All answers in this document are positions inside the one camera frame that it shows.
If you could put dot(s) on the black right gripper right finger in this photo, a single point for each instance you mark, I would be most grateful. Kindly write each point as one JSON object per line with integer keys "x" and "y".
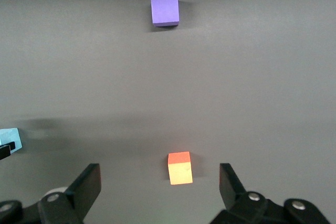
{"x": 236, "y": 200}

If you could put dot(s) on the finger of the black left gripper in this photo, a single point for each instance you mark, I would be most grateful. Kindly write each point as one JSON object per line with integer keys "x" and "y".
{"x": 5, "y": 150}

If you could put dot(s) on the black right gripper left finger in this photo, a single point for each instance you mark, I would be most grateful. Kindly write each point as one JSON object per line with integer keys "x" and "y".
{"x": 78, "y": 197}

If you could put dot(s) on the light blue foam block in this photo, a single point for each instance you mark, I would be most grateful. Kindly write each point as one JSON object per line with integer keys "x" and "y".
{"x": 10, "y": 136}

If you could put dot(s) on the orange foam block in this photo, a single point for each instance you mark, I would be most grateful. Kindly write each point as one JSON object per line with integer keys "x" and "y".
{"x": 180, "y": 169}

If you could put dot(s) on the purple foam block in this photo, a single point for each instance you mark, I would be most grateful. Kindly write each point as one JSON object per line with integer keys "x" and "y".
{"x": 165, "y": 9}

